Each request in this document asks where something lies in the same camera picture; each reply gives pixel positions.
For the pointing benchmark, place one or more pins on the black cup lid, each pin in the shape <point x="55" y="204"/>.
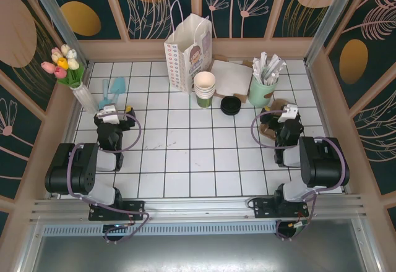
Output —
<point x="230" y="105"/>

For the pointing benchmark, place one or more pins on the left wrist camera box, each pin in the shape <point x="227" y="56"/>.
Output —
<point x="108" y="114"/>

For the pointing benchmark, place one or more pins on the white ribbed vase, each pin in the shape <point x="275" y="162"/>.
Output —
<point x="85" y="99"/>

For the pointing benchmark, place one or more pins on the grey metal bench plate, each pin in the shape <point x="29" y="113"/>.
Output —
<point x="198" y="253"/>

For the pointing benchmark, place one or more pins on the aluminium mounting rail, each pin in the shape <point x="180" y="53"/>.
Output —
<point x="201" y="207"/>

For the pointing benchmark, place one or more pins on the mint green straw holder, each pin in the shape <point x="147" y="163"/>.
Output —
<point x="261" y="94"/>

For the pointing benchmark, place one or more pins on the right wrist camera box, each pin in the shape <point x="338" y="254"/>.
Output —
<point x="289" y="112"/>

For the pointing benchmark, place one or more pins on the aluminium corner post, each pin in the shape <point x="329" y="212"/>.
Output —
<point x="329" y="18"/>
<point x="57" y="18"/>

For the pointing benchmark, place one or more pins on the white printed paper bag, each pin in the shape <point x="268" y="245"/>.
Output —
<point x="185" y="58"/>

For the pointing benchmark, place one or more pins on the stack of paper cups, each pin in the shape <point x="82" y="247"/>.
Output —
<point x="204" y="89"/>

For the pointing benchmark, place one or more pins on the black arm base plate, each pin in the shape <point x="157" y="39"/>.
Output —
<point x="136" y="208"/>
<point x="263" y="208"/>

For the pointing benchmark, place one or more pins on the blue toy shovel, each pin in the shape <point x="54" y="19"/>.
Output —
<point x="118" y="85"/>

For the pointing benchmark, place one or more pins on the brown pulp cup carrier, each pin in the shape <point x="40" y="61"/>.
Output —
<point x="268" y="133"/>

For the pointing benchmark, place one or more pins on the artificial tulip bouquet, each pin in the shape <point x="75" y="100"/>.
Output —
<point x="65" y="63"/>

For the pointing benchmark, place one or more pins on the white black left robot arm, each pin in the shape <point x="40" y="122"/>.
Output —
<point x="77" y="167"/>

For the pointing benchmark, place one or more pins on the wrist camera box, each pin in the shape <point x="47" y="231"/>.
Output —
<point x="289" y="112"/>
<point x="108" y="114"/>

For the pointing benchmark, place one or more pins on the paper-wrapped straw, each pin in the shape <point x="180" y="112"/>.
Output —
<point x="264" y="65"/>
<point x="279" y="71"/>
<point x="273" y="66"/>
<point x="256" y="67"/>

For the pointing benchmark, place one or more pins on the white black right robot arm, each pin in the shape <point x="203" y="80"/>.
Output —
<point x="325" y="164"/>

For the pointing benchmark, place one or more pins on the brown cardboard napkin tray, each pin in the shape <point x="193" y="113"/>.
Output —
<point x="244" y="98"/>

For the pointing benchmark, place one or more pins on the white paper napkins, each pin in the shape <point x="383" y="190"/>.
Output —
<point x="232" y="77"/>

